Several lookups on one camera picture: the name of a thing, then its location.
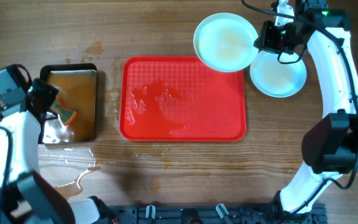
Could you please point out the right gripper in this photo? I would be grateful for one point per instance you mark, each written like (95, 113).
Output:
(264, 40)

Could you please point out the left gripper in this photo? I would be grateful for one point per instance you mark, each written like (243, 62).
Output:
(50, 94)

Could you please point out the green orange sponge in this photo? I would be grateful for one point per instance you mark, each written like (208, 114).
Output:
(67, 116)

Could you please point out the white plate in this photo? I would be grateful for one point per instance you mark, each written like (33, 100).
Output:
(225, 42)
(278, 78)

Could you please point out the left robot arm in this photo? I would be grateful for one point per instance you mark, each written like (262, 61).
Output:
(25, 196)

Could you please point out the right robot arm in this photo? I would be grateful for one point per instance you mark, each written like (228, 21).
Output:
(330, 148)

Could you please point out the red plastic tray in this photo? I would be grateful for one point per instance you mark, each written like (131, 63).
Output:
(180, 99)

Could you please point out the black water-filled pan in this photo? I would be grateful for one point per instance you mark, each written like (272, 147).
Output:
(77, 86)

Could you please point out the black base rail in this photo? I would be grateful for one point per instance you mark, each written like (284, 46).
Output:
(245, 214)

